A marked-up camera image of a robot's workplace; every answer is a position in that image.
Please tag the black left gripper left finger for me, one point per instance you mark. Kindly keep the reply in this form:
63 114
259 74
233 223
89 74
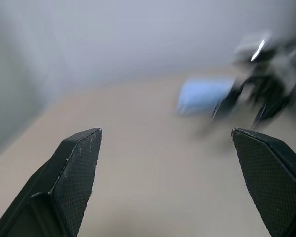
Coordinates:
64 192

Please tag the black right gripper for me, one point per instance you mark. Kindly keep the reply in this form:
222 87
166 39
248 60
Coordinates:
264 86

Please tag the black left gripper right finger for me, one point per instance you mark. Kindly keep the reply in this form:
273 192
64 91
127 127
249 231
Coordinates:
273 185

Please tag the folded light blue towel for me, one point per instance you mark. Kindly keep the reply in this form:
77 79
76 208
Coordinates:
202 96

